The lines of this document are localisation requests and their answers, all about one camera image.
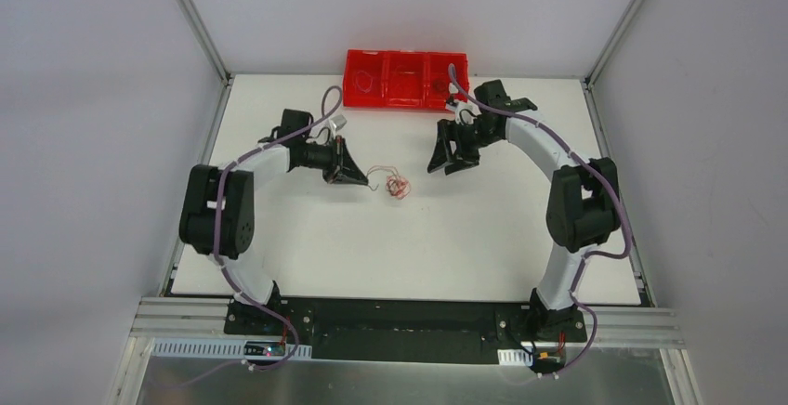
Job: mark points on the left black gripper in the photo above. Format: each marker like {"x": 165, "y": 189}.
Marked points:
{"x": 337, "y": 160}

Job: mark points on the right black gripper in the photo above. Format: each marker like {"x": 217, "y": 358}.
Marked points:
{"x": 460, "y": 141}

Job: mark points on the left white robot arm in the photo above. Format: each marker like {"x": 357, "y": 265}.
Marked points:
{"x": 218, "y": 216}

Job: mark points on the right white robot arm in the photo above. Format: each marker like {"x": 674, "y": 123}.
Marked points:
{"x": 581, "y": 207}

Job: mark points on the red three-compartment bin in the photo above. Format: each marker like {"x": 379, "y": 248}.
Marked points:
{"x": 401, "y": 80}

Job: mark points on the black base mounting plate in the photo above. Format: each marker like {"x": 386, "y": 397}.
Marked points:
{"x": 405, "y": 331}

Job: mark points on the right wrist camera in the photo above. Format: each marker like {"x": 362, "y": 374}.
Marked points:
{"x": 463, "y": 112}

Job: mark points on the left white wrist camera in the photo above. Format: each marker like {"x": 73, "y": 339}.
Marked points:
{"x": 336, "y": 124}

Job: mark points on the right slotted cable duct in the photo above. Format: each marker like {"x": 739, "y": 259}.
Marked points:
{"x": 514, "y": 357}

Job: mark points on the slotted cable duct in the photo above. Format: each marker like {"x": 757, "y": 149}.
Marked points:
{"x": 256, "y": 349}
{"x": 514, "y": 357}

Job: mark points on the left slotted cable duct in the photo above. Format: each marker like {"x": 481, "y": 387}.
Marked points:
{"x": 256, "y": 349}

